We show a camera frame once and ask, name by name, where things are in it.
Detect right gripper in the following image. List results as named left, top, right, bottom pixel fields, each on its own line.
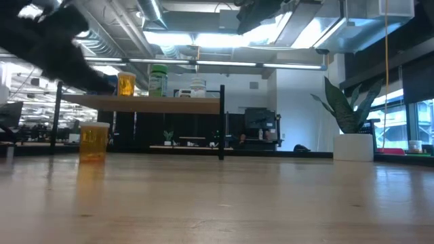
left=235, top=0, right=290, bottom=35

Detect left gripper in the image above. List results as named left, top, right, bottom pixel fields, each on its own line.
left=43, top=40, right=117, bottom=95

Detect orange pill bottle with capsules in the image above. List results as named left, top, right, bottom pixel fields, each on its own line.
left=117, top=71, right=137, bottom=98

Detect small orange pill bottle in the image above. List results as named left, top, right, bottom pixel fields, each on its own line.
left=79, top=121, right=111, bottom=163

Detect green cap supplement bottle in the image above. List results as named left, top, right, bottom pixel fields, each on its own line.
left=148, top=64, right=169, bottom=98

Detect long linear ceiling light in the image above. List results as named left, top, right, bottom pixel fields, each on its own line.
left=83, top=56, right=328, bottom=71

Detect black computer monitor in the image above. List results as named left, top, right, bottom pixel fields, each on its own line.
left=0, top=100, right=24, bottom=143

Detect black desk with monitor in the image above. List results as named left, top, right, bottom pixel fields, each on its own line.
left=237, top=106, right=284, bottom=152

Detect small background potted plant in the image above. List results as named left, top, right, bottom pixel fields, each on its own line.
left=163, top=129, right=175, bottom=147

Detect snake plant in white pot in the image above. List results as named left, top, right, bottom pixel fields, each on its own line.
left=310, top=76, right=384, bottom=163

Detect red flat object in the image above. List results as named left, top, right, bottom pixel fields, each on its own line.
left=376, top=147, right=406, bottom=156

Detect silver round air duct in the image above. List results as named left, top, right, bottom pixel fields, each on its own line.
left=73, top=0, right=152, bottom=58

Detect wooden shelf black frame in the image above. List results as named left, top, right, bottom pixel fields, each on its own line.
left=50, top=81, right=226, bottom=161

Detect black side frame rails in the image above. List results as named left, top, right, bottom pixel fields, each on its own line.
left=0, top=144, right=99, bottom=157
left=374, top=152, right=434, bottom=167

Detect large rectangular silver duct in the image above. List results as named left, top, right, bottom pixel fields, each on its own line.
left=274, top=0, right=410, bottom=55

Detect black frame crossbar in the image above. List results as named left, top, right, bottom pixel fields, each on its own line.
left=223, top=148, right=335, bottom=159

